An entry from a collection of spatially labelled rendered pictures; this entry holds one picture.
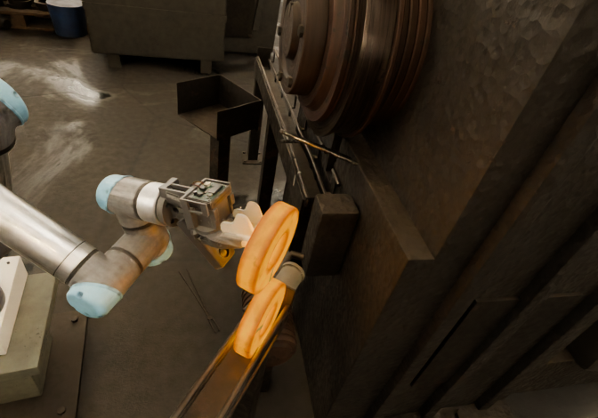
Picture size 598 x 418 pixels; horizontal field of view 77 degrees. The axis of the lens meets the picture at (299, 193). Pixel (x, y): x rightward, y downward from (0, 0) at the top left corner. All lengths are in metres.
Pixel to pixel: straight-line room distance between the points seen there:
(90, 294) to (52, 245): 0.10
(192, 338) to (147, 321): 0.19
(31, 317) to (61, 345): 0.29
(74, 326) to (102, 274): 0.92
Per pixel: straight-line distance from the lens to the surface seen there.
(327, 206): 0.90
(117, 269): 0.75
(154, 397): 1.50
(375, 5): 0.77
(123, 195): 0.74
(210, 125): 1.54
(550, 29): 0.61
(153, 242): 0.80
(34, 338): 1.33
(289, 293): 0.83
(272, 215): 0.58
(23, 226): 0.77
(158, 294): 1.70
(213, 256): 0.70
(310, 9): 0.81
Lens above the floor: 1.37
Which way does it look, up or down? 38 degrees down
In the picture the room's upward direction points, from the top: 12 degrees clockwise
